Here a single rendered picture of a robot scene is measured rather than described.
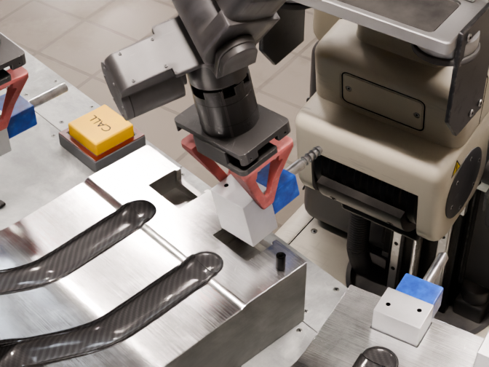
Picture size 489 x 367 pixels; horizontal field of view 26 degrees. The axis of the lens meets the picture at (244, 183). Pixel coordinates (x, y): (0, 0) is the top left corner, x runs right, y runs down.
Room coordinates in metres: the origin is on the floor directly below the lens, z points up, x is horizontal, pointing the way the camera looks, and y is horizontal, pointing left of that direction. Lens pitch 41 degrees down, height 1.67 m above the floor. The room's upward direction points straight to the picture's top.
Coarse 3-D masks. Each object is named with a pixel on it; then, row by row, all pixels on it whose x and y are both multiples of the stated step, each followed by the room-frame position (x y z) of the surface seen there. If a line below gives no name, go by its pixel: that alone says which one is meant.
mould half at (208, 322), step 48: (96, 192) 0.87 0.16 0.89; (144, 192) 0.87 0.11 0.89; (0, 240) 0.79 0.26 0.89; (48, 240) 0.80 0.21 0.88; (144, 240) 0.79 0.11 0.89; (192, 240) 0.79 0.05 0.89; (48, 288) 0.73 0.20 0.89; (96, 288) 0.73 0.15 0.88; (240, 288) 0.72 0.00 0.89; (288, 288) 0.74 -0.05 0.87; (0, 336) 0.63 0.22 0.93; (144, 336) 0.67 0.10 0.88; (192, 336) 0.66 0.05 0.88; (240, 336) 0.70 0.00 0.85
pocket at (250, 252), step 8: (216, 232) 0.80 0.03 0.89; (224, 232) 0.81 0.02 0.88; (224, 240) 0.81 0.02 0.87; (232, 240) 0.82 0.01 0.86; (240, 240) 0.82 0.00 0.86; (264, 240) 0.81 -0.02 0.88; (232, 248) 0.81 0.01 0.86; (240, 248) 0.81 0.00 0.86; (248, 248) 0.81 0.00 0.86; (256, 248) 0.81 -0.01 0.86; (264, 248) 0.80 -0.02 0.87; (240, 256) 0.79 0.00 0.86; (248, 256) 0.79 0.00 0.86
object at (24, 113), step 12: (60, 84) 0.99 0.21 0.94; (0, 96) 0.96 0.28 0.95; (36, 96) 0.97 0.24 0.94; (48, 96) 0.98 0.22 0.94; (0, 108) 0.94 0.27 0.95; (24, 108) 0.94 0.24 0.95; (12, 120) 0.92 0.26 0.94; (24, 120) 0.93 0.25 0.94; (0, 132) 0.91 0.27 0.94; (12, 132) 0.92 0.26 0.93; (0, 144) 0.91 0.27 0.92; (0, 156) 0.91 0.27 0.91
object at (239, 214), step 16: (304, 160) 0.85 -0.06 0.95; (288, 176) 0.82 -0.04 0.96; (224, 192) 0.79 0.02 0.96; (240, 192) 0.79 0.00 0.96; (288, 192) 0.81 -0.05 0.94; (224, 208) 0.79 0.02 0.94; (240, 208) 0.77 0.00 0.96; (256, 208) 0.77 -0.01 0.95; (272, 208) 0.79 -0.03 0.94; (224, 224) 0.79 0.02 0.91; (240, 224) 0.77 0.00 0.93; (256, 224) 0.77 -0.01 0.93; (272, 224) 0.78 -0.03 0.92; (256, 240) 0.77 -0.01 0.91
